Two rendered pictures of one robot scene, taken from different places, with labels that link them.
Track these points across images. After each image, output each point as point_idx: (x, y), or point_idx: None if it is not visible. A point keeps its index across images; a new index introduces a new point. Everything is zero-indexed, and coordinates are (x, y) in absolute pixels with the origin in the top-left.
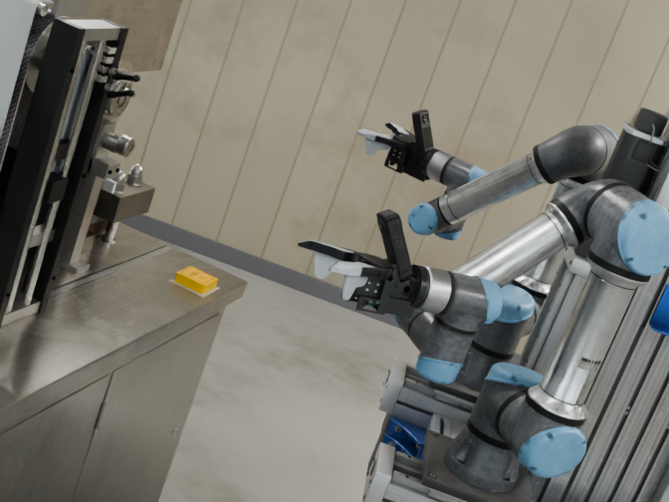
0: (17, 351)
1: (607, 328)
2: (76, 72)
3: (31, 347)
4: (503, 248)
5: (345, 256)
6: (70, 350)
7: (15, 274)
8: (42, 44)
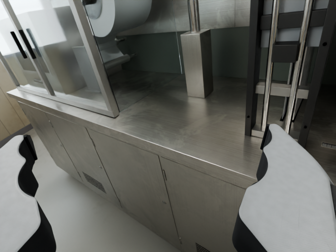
0: (230, 144)
1: None
2: None
3: (240, 148)
4: None
5: (241, 239)
6: (255, 164)
7: (251, 105)
8: None
